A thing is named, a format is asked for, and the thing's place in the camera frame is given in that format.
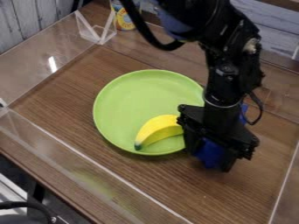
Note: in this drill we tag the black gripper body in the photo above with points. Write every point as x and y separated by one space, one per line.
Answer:
186 121

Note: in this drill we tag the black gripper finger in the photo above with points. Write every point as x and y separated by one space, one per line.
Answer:
192 140
232 154

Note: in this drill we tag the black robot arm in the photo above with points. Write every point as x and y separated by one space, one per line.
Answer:
229 40

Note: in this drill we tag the green round plate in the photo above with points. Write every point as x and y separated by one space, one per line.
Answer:
133 98

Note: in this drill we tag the yellow toy banana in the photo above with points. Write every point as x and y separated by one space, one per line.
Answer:
156 129

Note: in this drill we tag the yellow labelled tin can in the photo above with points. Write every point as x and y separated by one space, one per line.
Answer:
122 21

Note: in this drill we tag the clear acrylic front wall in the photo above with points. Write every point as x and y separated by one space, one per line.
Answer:
98 193

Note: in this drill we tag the clear acrylic corner bracket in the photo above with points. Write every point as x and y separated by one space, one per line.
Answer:
97 34

